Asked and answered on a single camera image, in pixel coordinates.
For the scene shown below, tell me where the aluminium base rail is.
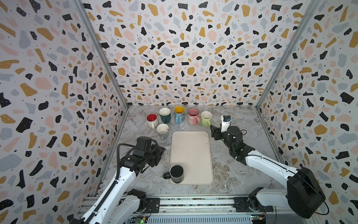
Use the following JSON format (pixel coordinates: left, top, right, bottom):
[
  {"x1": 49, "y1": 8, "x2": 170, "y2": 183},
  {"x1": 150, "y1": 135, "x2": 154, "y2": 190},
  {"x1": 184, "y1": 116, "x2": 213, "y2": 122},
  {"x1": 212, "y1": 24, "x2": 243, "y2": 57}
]
[{"x1": 76, "y1": 194, "x2": 311, "y2": 224}]

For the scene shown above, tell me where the right aluminium corner post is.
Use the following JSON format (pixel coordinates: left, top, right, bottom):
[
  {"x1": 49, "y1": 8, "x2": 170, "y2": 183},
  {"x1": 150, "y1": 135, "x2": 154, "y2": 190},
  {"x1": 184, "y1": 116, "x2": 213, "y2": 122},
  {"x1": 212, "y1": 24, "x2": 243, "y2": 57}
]
[{"x1": 255, "y1": 0, "x2": 319, "y2": 111}]

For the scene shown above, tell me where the right circuit board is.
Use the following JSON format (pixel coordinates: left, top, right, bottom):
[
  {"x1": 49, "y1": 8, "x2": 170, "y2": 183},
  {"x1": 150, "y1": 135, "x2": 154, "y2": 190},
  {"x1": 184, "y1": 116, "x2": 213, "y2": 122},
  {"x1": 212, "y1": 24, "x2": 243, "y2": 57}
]
[{"x1": 250, "y1": 215, "x2": 266, "y2": 224}]

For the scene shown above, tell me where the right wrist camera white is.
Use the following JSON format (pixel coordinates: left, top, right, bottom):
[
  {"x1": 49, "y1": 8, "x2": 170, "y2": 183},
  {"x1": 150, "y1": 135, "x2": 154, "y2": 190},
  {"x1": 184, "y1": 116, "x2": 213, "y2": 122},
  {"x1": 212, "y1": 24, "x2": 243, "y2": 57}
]
[{"x1": 221, "y1": 115, "x2": 232, "y2": 133}]

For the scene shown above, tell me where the left aluminium corner post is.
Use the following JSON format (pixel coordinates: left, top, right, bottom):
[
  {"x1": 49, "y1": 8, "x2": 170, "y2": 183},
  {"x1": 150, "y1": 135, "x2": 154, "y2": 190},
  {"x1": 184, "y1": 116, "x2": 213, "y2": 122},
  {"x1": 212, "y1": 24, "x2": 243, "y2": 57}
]
[{"x1": 72, "y1": 0, "x2": 129, "y2": 111}]

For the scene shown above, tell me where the aluminium corner post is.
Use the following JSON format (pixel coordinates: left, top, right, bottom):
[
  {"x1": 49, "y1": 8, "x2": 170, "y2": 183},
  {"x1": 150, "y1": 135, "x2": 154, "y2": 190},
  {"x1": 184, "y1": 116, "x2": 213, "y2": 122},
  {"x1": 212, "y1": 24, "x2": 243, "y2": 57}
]
[
  {"x1": 255, "y1": 0, "x2": 319, "y2": 111},
  {"x1": 72, "y1": 0, "x2": 129, "y2": 111}
]

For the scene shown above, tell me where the cream rectangular tray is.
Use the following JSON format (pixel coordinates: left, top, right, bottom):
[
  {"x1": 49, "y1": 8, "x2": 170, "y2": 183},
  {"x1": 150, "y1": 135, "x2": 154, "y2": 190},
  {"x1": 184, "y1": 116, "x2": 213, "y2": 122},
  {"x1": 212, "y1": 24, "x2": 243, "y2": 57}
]
[{"x1": 170, "y1": 131, "x2": 213, "y2": 185}]

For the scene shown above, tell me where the grey mug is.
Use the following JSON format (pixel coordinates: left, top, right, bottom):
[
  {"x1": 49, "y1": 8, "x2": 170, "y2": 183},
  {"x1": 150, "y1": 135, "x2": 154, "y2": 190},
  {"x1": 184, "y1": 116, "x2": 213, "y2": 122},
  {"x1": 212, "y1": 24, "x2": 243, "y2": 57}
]
[{"x1": 157, "y1": 124, "x2": 169, "y2": 140}]

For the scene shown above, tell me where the left black corrugated cable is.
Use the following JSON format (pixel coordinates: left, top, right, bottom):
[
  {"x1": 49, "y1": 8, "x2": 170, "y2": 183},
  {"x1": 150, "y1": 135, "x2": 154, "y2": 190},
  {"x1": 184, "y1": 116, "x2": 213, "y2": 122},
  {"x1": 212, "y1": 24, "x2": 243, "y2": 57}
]
[{"x1": 81, "y1": 142, "x2": 140, "y2": 224}]

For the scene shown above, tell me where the black mug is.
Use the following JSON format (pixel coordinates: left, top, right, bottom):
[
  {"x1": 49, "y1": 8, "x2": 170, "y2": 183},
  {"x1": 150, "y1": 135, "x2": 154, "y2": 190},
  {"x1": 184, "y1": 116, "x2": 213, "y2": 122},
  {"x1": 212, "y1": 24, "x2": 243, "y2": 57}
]
[{"x1": 163, "y1": 164, "x2": 184, "y2": 184}]

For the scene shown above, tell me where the light blue butterfly mug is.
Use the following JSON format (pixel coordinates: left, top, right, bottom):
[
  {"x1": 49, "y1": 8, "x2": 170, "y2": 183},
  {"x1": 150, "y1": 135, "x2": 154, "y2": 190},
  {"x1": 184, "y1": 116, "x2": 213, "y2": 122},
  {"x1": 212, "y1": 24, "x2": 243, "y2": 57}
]
[{"x1": 174, "y1": 106, "x2": 185, "y2": 125}]

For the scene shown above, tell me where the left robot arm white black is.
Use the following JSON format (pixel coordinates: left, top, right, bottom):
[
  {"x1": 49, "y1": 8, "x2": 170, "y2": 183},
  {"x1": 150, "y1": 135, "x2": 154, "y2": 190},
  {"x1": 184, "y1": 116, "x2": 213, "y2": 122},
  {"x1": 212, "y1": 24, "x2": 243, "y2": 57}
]
[{"x1": 70, "y1": 136, "x2": 166, "y2": 224}]

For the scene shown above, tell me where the left green circuit board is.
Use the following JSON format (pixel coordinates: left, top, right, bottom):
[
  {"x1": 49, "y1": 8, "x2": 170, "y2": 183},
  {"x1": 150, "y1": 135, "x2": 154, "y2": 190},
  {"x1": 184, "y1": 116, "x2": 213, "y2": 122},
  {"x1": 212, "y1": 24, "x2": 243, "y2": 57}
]
[{"x1": 129, "y1": 216, "x2": 148, "y2": 224}]

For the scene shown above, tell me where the light green mug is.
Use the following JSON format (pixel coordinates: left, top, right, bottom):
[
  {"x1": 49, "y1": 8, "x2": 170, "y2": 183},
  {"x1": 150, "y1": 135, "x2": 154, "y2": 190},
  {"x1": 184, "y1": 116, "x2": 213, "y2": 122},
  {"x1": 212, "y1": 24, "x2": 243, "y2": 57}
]
[{"x1": 200, "y1": 111, "x2": 212, "y2": 127}]

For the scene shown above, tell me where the pink patterned mug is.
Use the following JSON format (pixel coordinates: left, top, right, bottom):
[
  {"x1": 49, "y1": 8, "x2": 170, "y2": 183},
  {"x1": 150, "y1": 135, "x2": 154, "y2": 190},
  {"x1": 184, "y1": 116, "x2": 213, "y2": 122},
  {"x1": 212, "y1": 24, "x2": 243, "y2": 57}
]
[{"x1": 187, "y1": 108, "x2": 200, "y2": 126}]

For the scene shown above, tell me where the dark green mug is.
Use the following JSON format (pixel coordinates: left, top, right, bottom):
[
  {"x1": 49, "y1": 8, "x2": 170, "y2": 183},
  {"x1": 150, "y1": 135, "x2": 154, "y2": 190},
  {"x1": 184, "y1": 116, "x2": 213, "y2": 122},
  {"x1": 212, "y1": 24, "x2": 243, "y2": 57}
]
[{"x1": 159, "y1": 107, "x2": 171, "y2": 124}]

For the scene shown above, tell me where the white mug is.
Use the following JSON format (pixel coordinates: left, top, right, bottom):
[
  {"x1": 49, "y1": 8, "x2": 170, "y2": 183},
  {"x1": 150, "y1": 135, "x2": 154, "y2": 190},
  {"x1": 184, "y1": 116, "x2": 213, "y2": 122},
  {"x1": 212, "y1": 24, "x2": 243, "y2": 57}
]
[{"x1": 146, "y1": 113, "x2": 158, "y2": 129}]

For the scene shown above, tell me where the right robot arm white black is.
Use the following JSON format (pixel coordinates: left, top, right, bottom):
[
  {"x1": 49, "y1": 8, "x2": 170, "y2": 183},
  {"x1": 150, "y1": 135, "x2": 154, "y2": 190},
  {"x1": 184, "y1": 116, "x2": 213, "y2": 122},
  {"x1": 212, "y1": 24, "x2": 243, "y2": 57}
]
[{"x1": 210, "y1": 126, "x2": 326, "y2": 218}]

